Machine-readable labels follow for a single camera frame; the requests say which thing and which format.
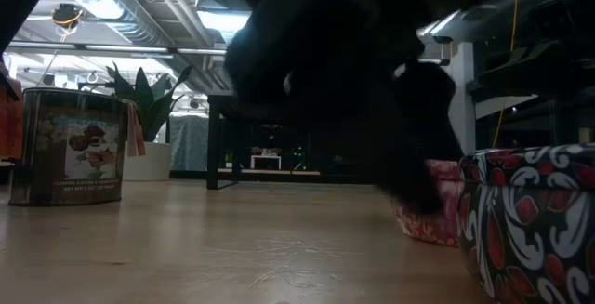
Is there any long LED light bar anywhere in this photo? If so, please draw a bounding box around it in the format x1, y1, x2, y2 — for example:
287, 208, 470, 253
7, 41, 229, 59

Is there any silver candle jar orange label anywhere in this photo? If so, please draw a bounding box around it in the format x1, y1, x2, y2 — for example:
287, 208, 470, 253
7, 86, 147, 208

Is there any black mesh metal rack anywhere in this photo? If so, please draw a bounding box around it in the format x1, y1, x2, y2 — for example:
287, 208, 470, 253
206, 93, 373, 191

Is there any dark floral candle tin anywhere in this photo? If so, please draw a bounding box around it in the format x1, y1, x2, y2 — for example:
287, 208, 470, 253
455, 142, 595, 304

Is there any small white table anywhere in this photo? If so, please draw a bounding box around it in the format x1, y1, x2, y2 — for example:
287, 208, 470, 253
249, 154, 283, 171

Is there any ceiling light panel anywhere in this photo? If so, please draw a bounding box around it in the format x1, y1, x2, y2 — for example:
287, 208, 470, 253
197, 9, 252, 33
416, 9, 462, 36

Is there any yellow extension cable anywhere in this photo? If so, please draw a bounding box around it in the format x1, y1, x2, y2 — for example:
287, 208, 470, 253
491, 0, 521, 150

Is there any black shelving unit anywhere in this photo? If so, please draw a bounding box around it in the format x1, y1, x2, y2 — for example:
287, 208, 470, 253
466, 80, 595, 147

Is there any pink patterned candle tin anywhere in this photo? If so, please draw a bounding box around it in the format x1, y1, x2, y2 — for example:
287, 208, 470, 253
394, 158, 462, 248

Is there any snake plant in white pot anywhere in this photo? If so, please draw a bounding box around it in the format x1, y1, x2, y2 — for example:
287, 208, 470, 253
105, 63, 193, 182

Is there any black yellow ceiling cable reel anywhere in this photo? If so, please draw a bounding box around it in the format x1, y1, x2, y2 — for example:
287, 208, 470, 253
49, 2, 86, 33

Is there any grey cloth cover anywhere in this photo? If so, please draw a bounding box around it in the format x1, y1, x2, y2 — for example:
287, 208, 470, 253
168, 114, 210, 173

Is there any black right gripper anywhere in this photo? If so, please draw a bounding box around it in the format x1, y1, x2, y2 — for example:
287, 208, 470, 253
225, 0, 490, 215

